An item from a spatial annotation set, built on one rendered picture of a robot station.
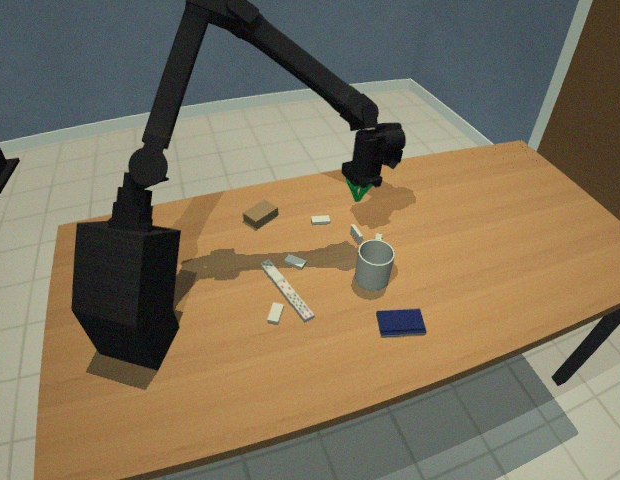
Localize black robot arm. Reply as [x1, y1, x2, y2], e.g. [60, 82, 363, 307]
[108, 0, 406, 232]

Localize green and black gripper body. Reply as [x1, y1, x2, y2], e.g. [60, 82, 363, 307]
[341, 151, 383, 188]

